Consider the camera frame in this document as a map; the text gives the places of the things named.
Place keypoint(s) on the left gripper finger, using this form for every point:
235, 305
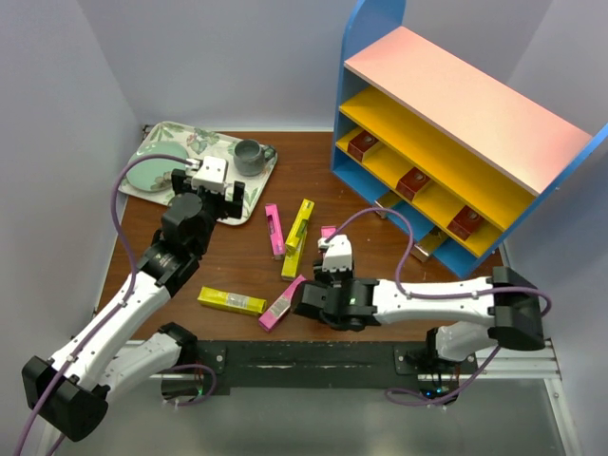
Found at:
235, 206
179, 182

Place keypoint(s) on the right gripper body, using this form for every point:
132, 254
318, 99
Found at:
334, 283

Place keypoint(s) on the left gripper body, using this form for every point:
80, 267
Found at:
215, 200

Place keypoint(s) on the yellow toothpaste box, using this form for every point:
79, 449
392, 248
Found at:
291, 262
299, 225
231, 302

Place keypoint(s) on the dark red toothpaste box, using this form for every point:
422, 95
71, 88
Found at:
363, 145

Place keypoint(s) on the red 3D toothpaste box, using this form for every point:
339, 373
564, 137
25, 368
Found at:
412, 183
465, 223

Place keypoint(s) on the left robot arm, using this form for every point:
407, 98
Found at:
71, 389

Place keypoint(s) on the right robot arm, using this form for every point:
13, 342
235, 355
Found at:
501, 310

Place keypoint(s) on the blue shelf with coloured boards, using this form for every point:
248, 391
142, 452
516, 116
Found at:
482, 143

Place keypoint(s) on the mint green ceramic plate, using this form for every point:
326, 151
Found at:
153, 176

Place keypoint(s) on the small pink toothpaste box upper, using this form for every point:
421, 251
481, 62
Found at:
275, 231

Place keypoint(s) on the floral leaf print tray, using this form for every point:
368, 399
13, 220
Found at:
199, 143

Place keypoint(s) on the grey ceramic mug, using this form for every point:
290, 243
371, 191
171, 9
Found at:
251, 157

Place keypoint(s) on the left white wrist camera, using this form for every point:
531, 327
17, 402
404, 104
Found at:
209, 174

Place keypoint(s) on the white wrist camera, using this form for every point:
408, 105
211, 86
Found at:
209, 174
336, 262

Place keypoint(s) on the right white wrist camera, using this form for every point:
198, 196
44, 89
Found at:
336, 262

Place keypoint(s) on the black mounting base plate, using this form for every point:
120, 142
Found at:
316, 365

